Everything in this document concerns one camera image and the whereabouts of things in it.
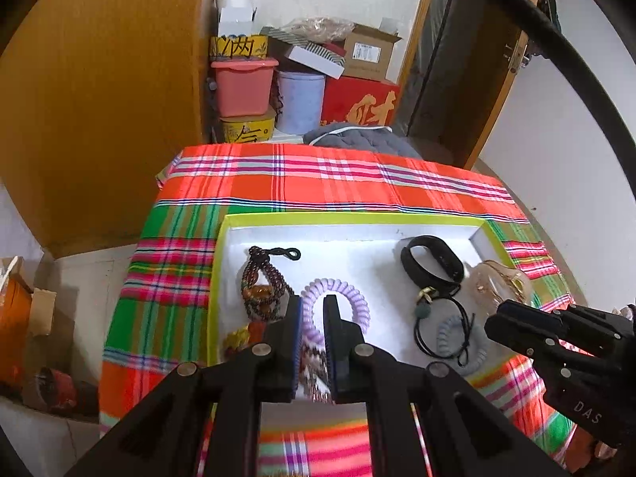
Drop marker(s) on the orange box on floor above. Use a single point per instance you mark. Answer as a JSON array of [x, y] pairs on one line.
[[27, 316]]

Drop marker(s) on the black hair tie gold button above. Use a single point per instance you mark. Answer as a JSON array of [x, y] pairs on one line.
[[454, 329]]

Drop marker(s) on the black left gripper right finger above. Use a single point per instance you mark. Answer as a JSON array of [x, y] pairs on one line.
[[424, 421]]

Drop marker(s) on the wooden wardrobe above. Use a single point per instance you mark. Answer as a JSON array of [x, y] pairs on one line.
[[97, 96]]

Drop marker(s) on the yellow tin box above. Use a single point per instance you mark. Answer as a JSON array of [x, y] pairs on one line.
[[231, 47]]

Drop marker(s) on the clear plastic bag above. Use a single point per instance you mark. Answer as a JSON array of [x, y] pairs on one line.
[[320, 29]]

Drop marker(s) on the lower yellow tin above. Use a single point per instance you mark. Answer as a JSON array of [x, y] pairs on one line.
[[248, 129]]

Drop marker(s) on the grey cushion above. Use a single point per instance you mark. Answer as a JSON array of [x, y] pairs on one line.
[[376, 139]]

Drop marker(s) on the plaid tablecloth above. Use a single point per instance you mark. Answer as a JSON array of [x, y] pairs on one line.
[[162, 312]]

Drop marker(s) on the striped flat box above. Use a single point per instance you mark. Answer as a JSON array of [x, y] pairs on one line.
[[311, 55]]

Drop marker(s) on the red gift box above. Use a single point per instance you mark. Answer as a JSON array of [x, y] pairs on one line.
[[359, 102]]

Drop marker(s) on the white small box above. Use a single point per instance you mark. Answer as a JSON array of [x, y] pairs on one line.
[[235, 18]]

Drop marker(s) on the yellow tray box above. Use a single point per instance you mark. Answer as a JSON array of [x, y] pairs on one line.
[[362, 249]]

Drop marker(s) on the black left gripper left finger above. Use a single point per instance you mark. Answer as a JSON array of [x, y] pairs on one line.
[[203, 420]]

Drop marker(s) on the pink plastic bin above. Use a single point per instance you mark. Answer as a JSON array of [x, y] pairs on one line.
[[243, 85]]

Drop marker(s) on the beige hair claw clip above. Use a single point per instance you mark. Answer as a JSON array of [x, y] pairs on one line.
[[491, 283]]

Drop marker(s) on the light blue bucket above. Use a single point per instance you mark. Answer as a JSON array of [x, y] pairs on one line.
[[301, 95]]

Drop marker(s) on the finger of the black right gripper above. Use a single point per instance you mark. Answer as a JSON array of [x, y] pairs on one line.
[[536, 338], [536, 315]]

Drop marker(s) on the black wristband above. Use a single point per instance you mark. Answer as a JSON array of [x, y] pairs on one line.
[[432, 266]]

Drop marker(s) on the wooden door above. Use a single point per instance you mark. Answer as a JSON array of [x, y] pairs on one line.
[[460, 64]]

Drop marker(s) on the brown cardboard box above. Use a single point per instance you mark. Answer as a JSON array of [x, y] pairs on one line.
[[368, 52]]

